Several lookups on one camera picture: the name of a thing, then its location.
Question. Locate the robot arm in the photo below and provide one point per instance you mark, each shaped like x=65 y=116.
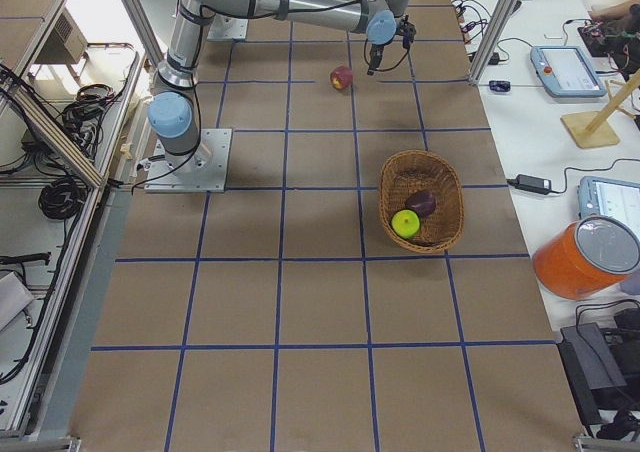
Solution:
x=174 y=112

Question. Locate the bright red apple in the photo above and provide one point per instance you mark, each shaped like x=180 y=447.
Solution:
x=341 y=77

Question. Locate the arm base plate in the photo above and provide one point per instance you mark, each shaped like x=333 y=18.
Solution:
x=206 y=170
x=224 y=28

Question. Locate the black power adapter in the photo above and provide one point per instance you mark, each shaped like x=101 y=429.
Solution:
x=531 y=184

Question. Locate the small blue device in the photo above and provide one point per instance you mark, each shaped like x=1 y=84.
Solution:
x=499 y=86

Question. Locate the wicker basket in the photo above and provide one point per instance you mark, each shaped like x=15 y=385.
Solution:
x=407 y=172

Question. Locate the orange bucket with lid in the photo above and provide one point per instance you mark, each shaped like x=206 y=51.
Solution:
x=589 y=255

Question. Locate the upper teach pendant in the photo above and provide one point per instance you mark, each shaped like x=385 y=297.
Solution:
x=566 y=72

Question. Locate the teach pendant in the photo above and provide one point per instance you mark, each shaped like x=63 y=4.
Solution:
x=566 y=72
x=609 y=197

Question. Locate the green apple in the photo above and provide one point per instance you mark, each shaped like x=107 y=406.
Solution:
x=405 y=223

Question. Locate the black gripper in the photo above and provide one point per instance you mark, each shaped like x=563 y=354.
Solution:
x=376 y=51

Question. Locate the dark red apple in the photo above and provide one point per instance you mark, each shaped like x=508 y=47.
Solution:
x=423 y=203

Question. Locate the black laptop stand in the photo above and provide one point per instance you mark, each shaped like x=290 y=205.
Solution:
x=602 y=368

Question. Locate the lower teach pendant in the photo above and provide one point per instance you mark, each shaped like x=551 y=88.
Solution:
x=609 y=197

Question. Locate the wooden stand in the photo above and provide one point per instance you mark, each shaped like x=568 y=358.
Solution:
x=591 y=129

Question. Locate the aluminium frame post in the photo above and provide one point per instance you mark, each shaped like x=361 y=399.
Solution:
x=499 y=17

